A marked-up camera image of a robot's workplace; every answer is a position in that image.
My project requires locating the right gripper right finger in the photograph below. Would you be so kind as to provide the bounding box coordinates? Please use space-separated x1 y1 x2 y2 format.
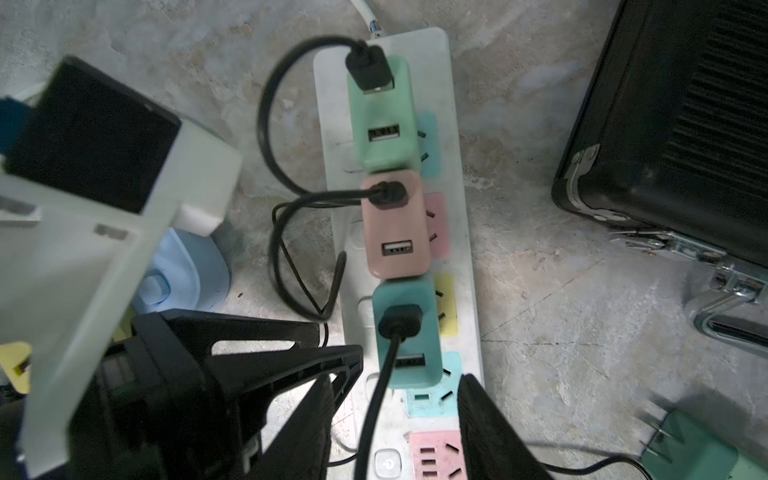
457 374 551 480

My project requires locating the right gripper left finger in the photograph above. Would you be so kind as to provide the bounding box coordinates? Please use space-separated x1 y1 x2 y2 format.
245 374 335 479

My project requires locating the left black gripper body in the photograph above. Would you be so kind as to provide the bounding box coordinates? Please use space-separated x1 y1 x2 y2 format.
66 310 363 479

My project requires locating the green charger adapter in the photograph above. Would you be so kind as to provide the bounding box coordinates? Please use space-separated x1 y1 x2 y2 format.
347 56 421 173
636 397 767 479

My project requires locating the white power strip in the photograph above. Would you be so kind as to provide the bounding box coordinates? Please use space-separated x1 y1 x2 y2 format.
313 27 483 479

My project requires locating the teal charger adapter upper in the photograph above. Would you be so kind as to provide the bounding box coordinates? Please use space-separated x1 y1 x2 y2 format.
372 274 443 389

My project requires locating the light blue socket cube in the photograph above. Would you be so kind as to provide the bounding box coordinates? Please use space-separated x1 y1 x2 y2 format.
131 228 230 314

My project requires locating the yellow charger adapter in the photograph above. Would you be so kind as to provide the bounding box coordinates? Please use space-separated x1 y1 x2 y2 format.
0 341 32 395

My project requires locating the pink charger adapter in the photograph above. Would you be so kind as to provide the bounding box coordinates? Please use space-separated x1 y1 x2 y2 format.
361 169 432 280

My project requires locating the black briefcase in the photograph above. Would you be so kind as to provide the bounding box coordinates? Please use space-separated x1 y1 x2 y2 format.
551 1 767 357

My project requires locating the white power cord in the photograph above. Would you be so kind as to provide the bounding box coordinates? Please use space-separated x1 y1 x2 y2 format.
350 0 385 37

